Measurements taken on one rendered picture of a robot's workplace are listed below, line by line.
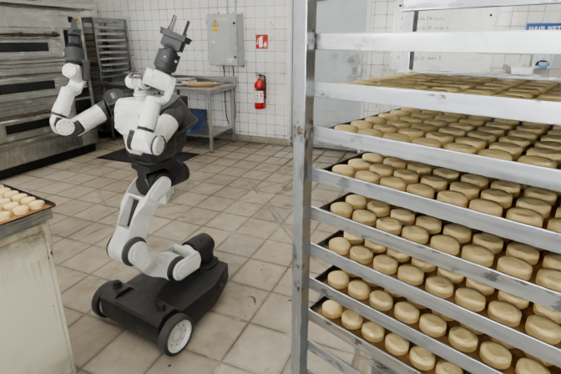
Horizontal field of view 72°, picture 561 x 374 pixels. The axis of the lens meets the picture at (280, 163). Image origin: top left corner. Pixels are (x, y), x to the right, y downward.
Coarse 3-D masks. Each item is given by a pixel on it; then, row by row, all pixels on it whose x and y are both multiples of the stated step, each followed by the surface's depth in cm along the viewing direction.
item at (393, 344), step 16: (336, 304) 96; (336, 320) 93; (352, 320) 90; (368, 320) 93; (368, 336) 86; (384, 336) 88; (400, 336) 85; (400, 352) 82; (416, 352) 81; (416, 368) 79; (432, 368) 79; (448, 368) 77
